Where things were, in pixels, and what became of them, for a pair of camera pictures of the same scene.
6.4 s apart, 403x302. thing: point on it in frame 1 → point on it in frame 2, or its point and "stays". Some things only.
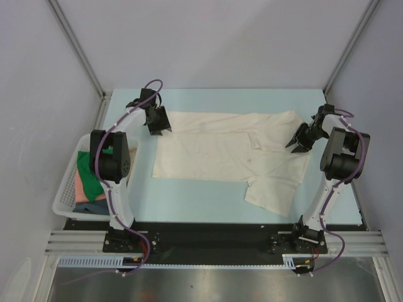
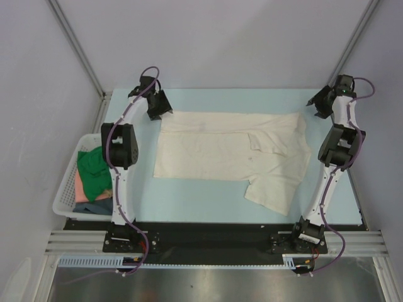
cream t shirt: x=254 y=148 stays
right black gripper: x=305 y=135 → x=322 y=102
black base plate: x=216 y=238 stays
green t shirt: x=92 y=184 stays
